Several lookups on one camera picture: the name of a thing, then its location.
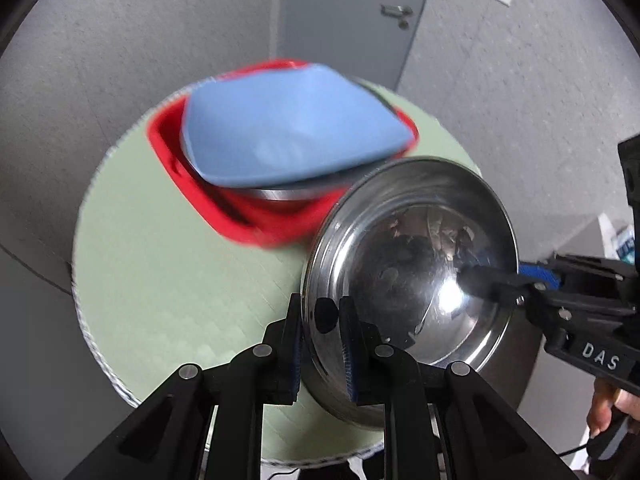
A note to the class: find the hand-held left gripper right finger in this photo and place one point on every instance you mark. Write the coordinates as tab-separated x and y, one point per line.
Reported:
348	355

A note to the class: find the red square basin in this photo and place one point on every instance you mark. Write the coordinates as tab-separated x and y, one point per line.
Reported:
272	221

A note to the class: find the person's right hand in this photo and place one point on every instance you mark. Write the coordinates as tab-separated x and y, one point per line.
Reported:
602	410

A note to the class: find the blue plate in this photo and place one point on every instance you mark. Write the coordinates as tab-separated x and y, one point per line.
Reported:
280	120

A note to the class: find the small stainless steel bowl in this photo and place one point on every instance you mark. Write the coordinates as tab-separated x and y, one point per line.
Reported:
280	193

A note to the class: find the blue and white box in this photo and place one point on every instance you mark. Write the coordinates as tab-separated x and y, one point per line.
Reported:
617	240

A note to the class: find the large stainless steel bowl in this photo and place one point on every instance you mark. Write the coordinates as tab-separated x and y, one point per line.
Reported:
400	240

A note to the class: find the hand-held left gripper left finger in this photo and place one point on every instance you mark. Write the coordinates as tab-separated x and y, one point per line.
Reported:
296	355

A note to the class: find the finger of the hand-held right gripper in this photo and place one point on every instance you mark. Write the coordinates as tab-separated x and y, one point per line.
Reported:
492	285
540	272

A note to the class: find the grey door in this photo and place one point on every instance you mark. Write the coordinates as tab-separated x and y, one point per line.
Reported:
340	10

